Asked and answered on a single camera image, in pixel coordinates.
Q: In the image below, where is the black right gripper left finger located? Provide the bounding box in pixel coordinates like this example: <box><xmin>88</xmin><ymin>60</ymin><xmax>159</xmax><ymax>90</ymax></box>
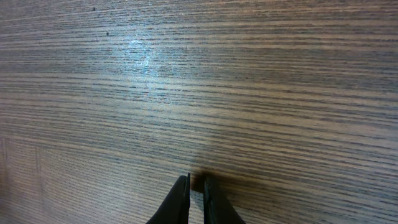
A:
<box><xmin>147</xmin><ymin>173</ymin><xmax>190</xmax><ymax>224</ymax></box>

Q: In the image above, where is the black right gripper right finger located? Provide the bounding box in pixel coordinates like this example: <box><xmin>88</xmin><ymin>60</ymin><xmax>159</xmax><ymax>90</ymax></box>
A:
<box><xmin>203</xmin><ymin>176</ymin><xmax>246</xmax><ymax>224</ymax></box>

